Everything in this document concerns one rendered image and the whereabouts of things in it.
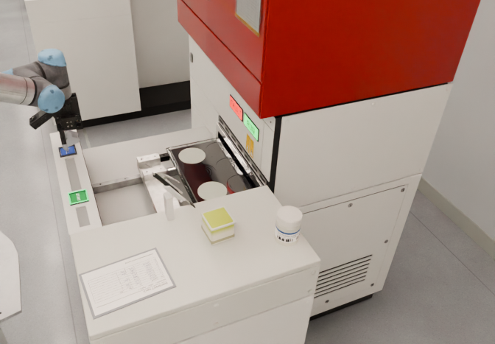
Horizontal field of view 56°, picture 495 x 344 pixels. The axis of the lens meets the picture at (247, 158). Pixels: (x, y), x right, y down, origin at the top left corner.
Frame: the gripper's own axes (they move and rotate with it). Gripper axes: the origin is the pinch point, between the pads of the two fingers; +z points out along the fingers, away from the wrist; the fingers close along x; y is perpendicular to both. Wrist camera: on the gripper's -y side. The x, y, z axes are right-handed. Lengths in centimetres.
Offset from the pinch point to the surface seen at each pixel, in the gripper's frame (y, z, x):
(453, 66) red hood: 126, -31, -41
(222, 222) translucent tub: 35, -6, -59
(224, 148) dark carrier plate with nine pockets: 56, 8, -9
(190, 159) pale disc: 41.7, 7.6, -11.4
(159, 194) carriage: 26.3, 9.6, -24.3
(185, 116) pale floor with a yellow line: 92, 97, 158
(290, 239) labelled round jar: 52, -2, -68
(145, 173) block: 24.1, 6.8, -14.8
